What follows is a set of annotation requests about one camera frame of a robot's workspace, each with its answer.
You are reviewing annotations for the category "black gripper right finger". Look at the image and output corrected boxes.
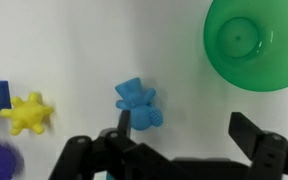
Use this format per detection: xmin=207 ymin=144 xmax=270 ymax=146
xmin=228 ymin=111 xmax=288 ymax=180

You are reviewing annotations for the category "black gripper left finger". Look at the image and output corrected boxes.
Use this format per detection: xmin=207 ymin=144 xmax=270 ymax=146
xmin=48 ymin=109 xmax=198 ymax=180

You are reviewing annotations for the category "blue rubber toy figure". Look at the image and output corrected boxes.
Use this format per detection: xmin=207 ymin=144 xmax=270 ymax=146
xmin=114 ymin=77 xmax=164 ymax=132

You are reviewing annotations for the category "green translucent plastic bowl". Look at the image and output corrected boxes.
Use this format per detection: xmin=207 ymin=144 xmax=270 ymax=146
xmin=202 ymin=0 xmax=288 ymax=93

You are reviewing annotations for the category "yellow spiky star toy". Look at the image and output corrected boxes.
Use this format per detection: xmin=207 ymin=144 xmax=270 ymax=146
xmin=0 ymin=91 xmax=55 ymax=137

